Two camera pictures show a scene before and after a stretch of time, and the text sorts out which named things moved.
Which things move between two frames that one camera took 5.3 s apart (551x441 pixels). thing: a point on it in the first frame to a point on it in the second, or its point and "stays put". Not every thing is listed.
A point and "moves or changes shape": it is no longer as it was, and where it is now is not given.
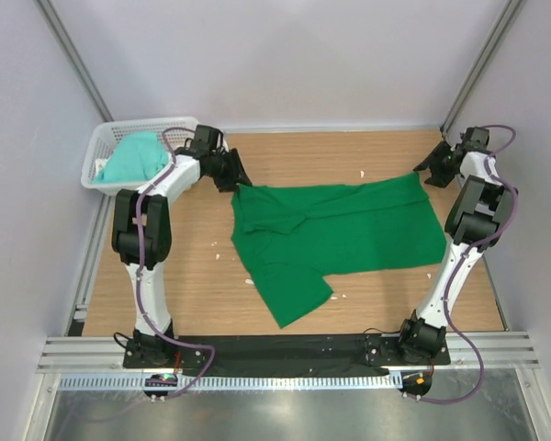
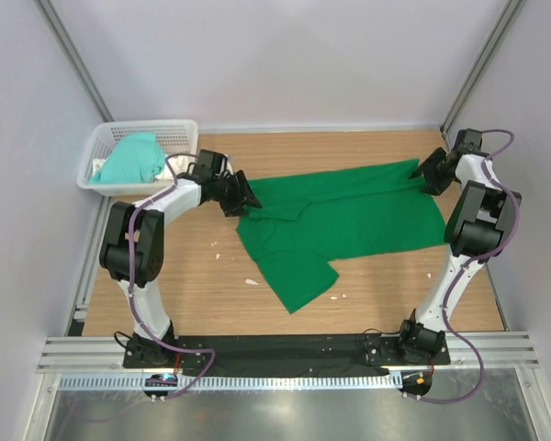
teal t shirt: x=137 y=157 stays put
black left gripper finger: x=239 y=167 to x=247 y=192
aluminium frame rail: x=500 y=350 stays put
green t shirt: x=288 y=238 moves or changes shape
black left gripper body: x=221 y=164 to x=227 y=189
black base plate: x=251 y=355 stays put
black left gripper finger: x=227 y=183 to x=235 y=208
